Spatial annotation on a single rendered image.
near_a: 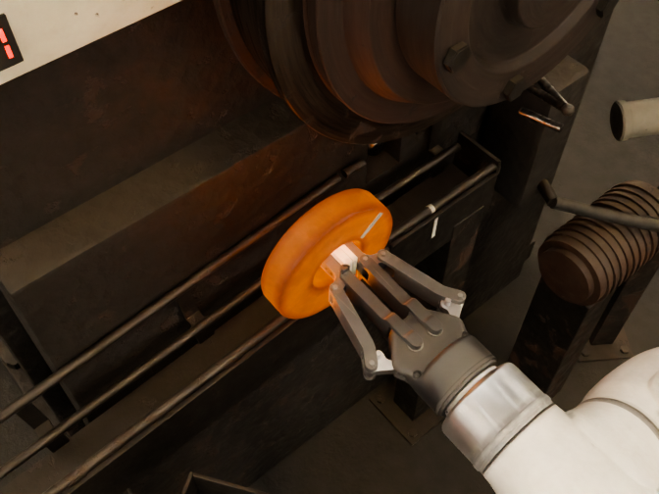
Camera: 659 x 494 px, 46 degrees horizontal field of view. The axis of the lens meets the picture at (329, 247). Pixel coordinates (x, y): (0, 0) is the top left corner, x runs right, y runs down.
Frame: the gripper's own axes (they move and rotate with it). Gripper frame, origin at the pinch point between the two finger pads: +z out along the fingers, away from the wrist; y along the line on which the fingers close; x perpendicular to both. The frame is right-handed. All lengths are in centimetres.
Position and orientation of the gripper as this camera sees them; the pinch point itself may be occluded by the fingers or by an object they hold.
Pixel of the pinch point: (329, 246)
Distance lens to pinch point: 78.4
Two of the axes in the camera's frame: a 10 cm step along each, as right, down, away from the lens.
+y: 7.7, -5.2, 3.8
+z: -6.4, -6.5, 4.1
